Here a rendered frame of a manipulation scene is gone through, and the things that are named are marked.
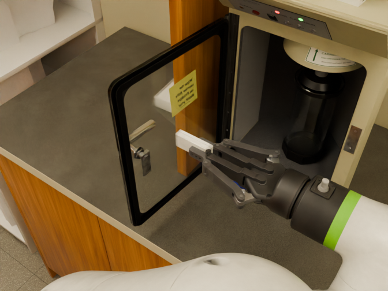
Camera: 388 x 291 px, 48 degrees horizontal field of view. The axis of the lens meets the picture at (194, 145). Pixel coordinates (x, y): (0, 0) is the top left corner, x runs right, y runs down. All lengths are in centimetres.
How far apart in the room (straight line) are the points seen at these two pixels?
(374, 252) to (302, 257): 42
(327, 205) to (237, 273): 42
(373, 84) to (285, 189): 29
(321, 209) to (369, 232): 7
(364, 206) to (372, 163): 63
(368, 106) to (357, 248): 32
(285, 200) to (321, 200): 5
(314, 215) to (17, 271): 175
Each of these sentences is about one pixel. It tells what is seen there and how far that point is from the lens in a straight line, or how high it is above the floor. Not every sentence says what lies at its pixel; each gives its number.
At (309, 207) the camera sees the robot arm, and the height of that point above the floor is 131.
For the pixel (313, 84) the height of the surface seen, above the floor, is 125.
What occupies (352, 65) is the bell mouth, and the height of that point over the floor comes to 133.
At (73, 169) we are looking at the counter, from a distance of 122.
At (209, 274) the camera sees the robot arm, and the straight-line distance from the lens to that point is 24.
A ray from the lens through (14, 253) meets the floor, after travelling 228.
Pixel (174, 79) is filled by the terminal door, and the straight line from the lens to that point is 83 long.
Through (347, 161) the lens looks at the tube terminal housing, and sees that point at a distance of 98.
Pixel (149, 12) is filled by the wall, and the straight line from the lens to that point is 170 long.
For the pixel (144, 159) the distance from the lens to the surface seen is 84.
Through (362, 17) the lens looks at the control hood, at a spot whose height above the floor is 151.
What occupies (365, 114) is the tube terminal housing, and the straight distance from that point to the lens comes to 89.
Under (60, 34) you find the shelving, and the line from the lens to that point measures 182.
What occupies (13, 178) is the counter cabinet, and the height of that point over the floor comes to 72.
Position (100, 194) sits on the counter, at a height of 94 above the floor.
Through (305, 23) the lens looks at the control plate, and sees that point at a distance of 76.
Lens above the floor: 182
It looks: 45 degrees down
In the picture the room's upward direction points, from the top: straight up
